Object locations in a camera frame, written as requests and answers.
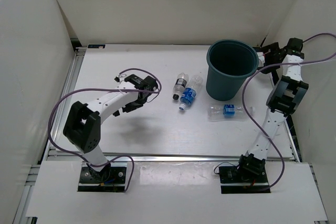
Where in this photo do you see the aluminium table rail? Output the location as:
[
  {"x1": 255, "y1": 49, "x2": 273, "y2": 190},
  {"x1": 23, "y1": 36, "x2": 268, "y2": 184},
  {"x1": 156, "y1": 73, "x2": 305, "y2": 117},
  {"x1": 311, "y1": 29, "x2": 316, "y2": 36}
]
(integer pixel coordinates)
[{"x1": 44, "y1": 152, "x2": 292, "y2": 163}]

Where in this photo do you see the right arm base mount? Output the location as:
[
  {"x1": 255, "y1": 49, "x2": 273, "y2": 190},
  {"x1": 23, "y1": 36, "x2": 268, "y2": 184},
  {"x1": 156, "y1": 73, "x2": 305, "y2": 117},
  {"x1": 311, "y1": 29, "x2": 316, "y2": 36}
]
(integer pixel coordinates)
[{"x1": 213, "y1": 162, "x2": 271, "y2": 194}]

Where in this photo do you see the blue sticker label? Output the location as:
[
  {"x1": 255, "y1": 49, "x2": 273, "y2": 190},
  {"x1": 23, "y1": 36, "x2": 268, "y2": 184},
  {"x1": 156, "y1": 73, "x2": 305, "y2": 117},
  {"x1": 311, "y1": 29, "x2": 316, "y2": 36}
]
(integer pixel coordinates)
[{"x1": 87, "y1": 44, "x2": 105, "y2": 49}]

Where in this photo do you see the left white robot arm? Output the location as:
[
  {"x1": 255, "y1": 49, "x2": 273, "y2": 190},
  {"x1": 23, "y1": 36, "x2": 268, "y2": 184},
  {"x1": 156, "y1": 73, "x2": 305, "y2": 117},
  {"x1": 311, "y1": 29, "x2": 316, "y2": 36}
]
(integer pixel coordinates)
[{"x1": 63, "y1": 74, "x2": 158, "y2": 182}]

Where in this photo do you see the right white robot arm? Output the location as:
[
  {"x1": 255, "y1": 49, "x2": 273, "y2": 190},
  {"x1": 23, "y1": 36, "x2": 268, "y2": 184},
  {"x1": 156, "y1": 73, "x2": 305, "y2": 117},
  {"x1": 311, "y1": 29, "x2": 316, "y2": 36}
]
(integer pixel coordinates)
[{"x1": 236, "y1": 38, "x2": 309, "y2": 182}]

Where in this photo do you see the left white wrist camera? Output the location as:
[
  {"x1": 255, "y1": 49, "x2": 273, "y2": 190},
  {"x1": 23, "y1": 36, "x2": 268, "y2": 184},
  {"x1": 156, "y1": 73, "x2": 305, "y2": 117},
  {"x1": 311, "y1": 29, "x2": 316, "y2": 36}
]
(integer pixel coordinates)
[{"x1": 114, "y1": 73, "x2": 127, "y2": 83}]

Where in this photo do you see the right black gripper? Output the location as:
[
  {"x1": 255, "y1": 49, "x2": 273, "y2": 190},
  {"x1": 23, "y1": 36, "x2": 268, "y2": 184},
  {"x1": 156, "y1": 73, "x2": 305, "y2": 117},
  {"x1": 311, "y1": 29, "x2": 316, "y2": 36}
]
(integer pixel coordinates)
[{"x1": 254, "y1": 42, "x2": 281, "y2": 74}]

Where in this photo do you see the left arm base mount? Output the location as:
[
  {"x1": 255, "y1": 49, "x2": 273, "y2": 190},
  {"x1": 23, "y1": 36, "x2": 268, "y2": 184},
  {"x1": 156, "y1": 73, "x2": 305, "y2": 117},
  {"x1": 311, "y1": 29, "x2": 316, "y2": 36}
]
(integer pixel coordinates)
[{"x1": 77, "y1": 163, "x2": 127, "y2": 193}]

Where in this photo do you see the blue label bottle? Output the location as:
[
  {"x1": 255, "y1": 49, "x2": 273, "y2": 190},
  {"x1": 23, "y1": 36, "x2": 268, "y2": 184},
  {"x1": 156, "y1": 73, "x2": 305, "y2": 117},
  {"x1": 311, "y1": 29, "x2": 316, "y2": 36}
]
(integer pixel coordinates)
[
  {"x1": 179, "y1": 75, "x2": 203, "y2": 111},
  {"x1": 208, "y1": 104, "x2": 255, "y2": 121}
]

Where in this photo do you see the red label plastic bottle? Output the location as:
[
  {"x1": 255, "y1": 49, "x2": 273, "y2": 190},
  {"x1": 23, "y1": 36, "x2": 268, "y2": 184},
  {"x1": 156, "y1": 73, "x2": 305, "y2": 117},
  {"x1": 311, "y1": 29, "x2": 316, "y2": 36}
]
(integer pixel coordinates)
[{"x1": 257, "y1": 52, "x2": 265, "y2": 66}]

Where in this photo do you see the black label plastic bottle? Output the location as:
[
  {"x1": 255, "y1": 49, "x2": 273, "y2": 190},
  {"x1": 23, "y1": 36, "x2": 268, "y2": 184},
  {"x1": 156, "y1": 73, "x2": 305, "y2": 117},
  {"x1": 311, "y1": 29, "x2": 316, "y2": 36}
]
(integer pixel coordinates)
[{"x1": 172, "y1": 72, "x2": 189, "y2": 101}]

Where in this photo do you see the dark green plastic bin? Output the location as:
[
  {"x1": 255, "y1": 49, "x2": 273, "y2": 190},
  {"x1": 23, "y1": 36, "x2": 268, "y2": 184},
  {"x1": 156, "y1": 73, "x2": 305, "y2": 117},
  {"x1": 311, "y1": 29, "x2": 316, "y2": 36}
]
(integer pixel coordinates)
[{"x1": 206, "y1": 39, "x2": 259, "y2": 101}]

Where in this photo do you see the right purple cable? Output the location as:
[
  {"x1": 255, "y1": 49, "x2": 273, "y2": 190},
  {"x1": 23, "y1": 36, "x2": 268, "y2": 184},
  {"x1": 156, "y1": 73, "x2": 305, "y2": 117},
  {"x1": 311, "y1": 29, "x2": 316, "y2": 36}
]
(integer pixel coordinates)
[{"x1": 241, "y1": 33, "x2": 336, "y2": 190}]

